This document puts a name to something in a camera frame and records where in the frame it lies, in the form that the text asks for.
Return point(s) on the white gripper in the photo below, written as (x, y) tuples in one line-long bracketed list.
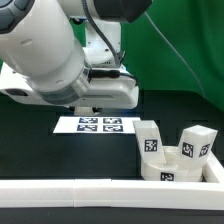
[(97, 90)]

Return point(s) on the white round stool seat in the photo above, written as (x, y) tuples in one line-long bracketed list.
[(169, 171)]

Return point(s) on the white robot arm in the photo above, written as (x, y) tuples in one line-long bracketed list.
[(67, 52)]

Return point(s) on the white marker sheet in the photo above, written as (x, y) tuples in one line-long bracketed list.
[(98, 125)]

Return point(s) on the white L-shaped fence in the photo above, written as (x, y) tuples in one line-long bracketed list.
[(206, 195)]

